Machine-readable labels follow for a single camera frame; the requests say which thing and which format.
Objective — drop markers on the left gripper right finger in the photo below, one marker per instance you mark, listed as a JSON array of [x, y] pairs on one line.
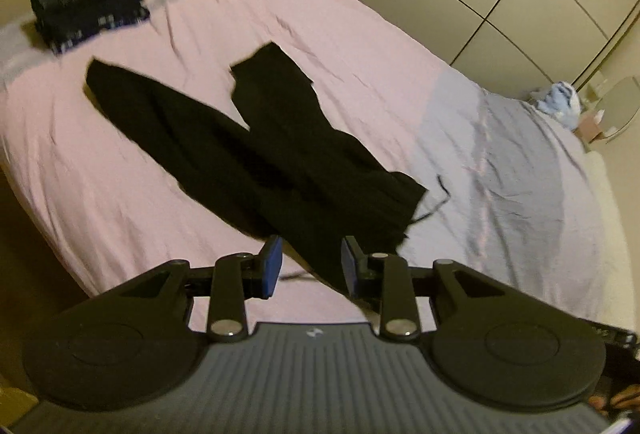
[[382, 280]]

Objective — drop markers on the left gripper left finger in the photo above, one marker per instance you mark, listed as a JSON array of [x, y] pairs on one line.
[[236, 278]]

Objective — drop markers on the black pants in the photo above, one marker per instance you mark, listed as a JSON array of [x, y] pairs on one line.
[[280, 168]]

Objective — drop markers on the person's left hand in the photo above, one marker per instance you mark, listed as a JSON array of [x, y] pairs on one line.
[[627, 400]]

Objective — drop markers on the pink grey bed cover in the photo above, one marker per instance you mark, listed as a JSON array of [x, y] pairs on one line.
[[509, 191]]

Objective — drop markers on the cream quilted headboard pillow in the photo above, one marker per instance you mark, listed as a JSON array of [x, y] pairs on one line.
[[619, 300]]

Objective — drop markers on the blue white cloth bundle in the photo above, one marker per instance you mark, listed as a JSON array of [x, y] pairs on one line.
[[560, 101]]

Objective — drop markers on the pink tissue box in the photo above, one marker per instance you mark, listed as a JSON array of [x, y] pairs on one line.
[[589, 127]]

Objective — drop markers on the oval vanity mirror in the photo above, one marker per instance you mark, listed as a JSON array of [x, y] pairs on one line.
[[619, 106]]

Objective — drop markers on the folded dark jeans stack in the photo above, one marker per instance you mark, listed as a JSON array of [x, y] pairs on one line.
[[64, 24]]

